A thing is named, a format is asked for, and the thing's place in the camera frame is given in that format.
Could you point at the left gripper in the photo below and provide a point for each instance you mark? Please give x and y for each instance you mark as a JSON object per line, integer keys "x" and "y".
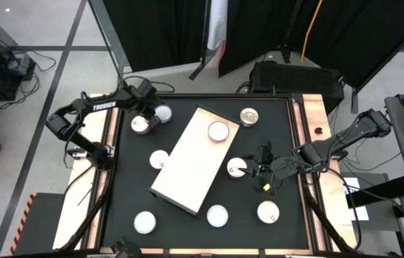
{"x": 147, "y": 94}

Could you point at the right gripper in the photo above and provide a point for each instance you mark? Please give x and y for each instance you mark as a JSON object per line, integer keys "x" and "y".
{"x": 277, "y": 168}

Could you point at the white lid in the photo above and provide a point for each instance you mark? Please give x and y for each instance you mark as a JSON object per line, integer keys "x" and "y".
{"x": 268, "y": 211}
{"x": 218, "y": 131}

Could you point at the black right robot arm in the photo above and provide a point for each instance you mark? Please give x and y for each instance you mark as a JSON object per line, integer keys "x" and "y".
{"x": 359, "y": 130}

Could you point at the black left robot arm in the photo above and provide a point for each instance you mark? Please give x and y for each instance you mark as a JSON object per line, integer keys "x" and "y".
{"x": 103, "y": 105}

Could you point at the wooden shelf black metal legs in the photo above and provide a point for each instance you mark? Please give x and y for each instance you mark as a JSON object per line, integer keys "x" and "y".
{"x": 187, "y": 161}

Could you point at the black curtain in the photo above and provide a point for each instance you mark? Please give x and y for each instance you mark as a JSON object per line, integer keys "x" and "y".
{"x": 366, "y": 36}
{"x": 159, "y": 32}

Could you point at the light wooden side board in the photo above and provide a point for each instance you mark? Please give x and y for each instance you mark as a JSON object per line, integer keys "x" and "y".
{"x": 66, "y": 211}
{"x": 314, "y": 111}

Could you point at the black computer case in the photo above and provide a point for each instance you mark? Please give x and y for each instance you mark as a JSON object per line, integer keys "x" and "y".
{"x": 295, "y": 80}

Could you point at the white cloth strip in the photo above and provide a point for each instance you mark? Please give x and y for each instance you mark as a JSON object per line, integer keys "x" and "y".
{"x": 218, "y": 21}

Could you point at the black light stand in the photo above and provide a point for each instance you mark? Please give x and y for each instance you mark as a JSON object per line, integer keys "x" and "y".
{"x": 286, "y": 53}

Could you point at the white paper sheet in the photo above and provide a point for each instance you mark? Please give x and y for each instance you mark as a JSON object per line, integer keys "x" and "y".
{"x": 361, "y": 214}

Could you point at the black flat bar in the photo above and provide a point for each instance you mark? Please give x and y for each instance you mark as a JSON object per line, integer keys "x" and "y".
{"x": 381, "y": 191}

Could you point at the small black device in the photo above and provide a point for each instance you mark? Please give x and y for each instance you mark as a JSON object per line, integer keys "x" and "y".
{"x": 127, "y": 249}

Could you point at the black orange-striped floor mat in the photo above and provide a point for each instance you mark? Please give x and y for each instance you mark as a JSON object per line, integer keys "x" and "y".
{"x": 41, "y": 225}

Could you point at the black table frame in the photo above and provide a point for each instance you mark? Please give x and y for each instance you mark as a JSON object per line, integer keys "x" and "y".
{"x": 205, "y": 95}

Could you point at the black curtain frame bar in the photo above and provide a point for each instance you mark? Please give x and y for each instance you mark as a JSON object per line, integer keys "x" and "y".
{"x": 196, "y": 73}

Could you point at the grey metal post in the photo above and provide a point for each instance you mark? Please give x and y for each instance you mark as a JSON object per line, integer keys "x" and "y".
{"x": 110, "y": 39}

